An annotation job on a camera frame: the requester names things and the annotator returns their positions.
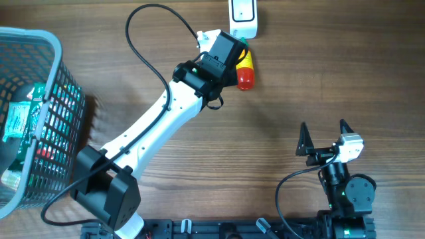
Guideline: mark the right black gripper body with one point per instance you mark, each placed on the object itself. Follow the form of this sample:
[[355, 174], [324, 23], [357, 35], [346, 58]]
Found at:
[[319, 156]]

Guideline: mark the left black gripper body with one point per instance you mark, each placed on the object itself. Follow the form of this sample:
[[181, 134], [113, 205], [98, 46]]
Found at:
[[230, 79]]

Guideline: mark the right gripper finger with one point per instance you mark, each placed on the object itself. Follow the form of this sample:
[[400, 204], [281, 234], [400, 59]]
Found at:
[[344, 127], [305, 144]]

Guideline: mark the red chili sauce bottle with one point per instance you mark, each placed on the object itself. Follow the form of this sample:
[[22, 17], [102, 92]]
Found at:
[[245, 71]]

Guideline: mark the green snack bag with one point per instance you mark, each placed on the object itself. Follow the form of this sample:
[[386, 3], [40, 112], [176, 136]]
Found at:
[[35, 106]]

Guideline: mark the green lid white jar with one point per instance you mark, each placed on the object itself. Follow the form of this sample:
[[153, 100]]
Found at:
[[11, 179]]

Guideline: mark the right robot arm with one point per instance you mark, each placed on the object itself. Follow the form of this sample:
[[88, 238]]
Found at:
[[350, 197]]

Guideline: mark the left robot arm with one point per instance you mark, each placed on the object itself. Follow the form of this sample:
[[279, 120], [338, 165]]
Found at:
[[106, 179]]

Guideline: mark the white barcode scanner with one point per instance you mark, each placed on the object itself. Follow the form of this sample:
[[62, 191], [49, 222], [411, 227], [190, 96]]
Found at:
[[243, 18]]

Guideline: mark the grey plastic mesh basket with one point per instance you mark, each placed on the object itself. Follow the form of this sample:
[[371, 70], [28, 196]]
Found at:
[[29, 57]]

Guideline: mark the light teal tissue pack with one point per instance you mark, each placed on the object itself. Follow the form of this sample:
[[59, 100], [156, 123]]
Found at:
[[16, 120]]

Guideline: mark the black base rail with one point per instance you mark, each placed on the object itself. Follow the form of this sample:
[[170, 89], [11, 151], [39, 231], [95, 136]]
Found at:
[[304, 227]]

